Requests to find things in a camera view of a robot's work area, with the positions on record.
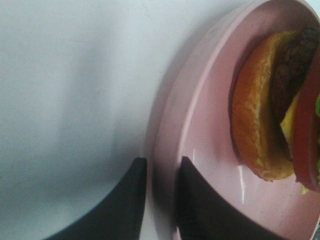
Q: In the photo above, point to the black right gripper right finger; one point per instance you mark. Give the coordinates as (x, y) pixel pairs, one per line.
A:
(202, 214)

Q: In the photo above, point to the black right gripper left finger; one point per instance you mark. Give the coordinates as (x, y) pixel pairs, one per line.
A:
(119, 215)

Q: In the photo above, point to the burger with lettuce and cheese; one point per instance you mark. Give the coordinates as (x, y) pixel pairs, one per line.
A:
(275, 109)

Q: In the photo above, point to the pink round plate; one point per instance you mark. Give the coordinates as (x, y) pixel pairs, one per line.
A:
(194, 121)

